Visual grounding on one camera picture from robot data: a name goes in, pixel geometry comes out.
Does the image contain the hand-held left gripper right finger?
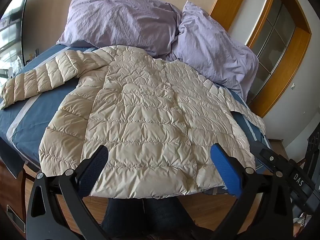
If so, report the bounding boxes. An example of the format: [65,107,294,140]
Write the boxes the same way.
[210,143,294,240]

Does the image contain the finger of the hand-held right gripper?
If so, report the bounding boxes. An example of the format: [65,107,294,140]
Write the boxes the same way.
[250,141,290,178]

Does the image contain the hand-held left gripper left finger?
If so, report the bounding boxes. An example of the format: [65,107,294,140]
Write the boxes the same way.
[26,145,110,240]

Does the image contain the beige quilted puffer jacket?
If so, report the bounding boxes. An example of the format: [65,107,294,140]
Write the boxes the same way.
[0,45,267,197]

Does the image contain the dark furniture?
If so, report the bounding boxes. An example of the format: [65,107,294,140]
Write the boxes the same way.
[307,127,320,180]

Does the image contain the person's legs in dark pants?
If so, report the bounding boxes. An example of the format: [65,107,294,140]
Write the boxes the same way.
[101,197,200,240]

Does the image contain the blue striped bed sheet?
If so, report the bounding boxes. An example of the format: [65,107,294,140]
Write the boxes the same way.
[0,44,273,195]

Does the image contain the wooden door with glass panels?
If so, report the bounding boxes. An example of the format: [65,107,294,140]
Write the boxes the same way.
[210,0,313,118]

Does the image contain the lighter purple pillow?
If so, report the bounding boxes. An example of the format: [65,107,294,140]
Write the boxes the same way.
[172,1,259,98]

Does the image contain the darker purple pillow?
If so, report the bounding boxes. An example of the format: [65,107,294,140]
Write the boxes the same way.
[57,0,182,57]

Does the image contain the window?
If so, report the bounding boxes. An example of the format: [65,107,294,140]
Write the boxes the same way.
[0,0,32,80]

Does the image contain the wooden bed frame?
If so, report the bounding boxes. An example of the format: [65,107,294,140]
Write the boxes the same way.
[0,155,63,233]

